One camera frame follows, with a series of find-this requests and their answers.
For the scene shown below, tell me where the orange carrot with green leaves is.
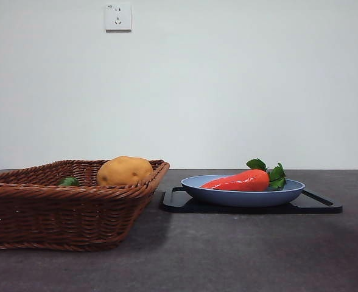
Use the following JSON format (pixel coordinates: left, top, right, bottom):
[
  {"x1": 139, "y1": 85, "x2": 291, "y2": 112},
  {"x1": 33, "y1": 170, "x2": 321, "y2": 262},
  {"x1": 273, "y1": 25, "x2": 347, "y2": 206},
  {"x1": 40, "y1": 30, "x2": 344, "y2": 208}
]
[{"x1": 199, "y1": 158, "x2": 287, "y2": 192}]

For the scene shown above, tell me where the brown woven wicker basket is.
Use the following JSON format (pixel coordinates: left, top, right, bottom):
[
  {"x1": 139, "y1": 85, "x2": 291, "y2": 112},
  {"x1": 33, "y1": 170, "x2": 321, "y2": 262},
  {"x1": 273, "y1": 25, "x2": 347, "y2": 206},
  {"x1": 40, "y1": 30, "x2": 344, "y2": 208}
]
[{"x1": 0, "y1": 159, "x2": 170, "y2": 252}]

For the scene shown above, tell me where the pale blue round plate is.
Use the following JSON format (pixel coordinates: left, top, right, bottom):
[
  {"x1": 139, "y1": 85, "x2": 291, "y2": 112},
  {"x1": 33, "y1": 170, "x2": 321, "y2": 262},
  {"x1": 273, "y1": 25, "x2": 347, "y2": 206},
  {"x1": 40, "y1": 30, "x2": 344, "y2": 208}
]
[{"x1": 180, "y1": 174, "x2": 306, "y2": 208}]

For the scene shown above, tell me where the green chili pepper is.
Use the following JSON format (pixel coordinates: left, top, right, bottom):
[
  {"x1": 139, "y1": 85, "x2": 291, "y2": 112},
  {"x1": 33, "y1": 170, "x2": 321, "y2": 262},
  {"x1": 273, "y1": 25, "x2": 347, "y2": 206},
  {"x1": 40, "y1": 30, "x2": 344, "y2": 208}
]
[{"x1": 57, "y1": 176, "x2": 80, "y2": 187}]

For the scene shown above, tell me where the white wall power socket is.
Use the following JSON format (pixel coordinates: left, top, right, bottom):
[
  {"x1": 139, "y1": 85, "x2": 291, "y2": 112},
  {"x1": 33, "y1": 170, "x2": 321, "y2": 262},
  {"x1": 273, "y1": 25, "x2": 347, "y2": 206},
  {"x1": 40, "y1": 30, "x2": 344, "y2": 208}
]
[{"x1": 105, "y1": 2, "x2": 132, "y2": 33}]

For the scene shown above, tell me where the yellow-brown potato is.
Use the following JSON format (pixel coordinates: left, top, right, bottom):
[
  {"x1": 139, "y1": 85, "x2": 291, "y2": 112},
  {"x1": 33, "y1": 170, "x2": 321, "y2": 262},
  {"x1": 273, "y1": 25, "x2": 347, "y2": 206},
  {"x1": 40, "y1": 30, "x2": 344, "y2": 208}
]
[{"x1": 96, "y1": 156, "x2": 155, "y2": 187}]

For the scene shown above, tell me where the dark rectangular tray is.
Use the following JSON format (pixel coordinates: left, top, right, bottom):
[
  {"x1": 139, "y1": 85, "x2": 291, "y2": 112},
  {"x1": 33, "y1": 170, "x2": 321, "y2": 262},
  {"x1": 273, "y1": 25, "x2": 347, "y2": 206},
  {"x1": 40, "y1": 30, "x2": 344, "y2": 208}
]
[{"x1": 160, "y1": 186, "x2": 343, "y2": 215}]

